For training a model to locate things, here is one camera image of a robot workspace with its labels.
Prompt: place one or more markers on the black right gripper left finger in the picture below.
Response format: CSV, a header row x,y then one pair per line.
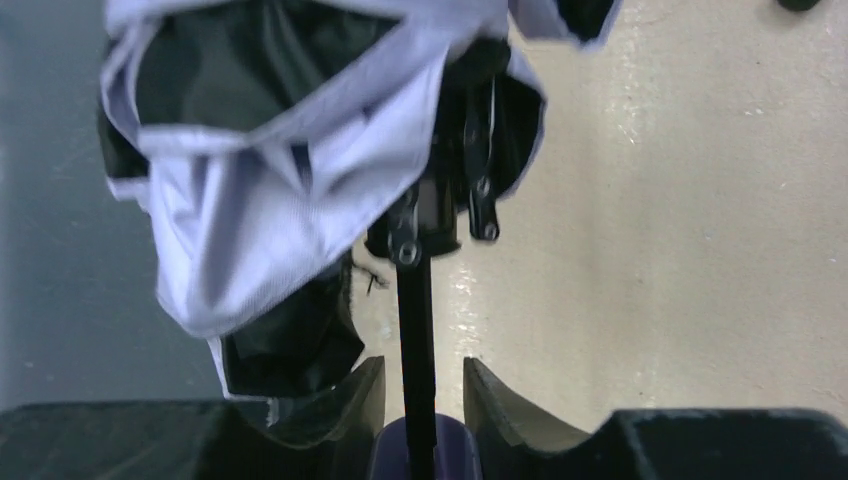
x,y
331,438

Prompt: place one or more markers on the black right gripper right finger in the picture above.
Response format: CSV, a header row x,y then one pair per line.
x,y
519,440

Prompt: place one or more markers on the purple umbrella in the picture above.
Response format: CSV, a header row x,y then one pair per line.
x,y
264,138

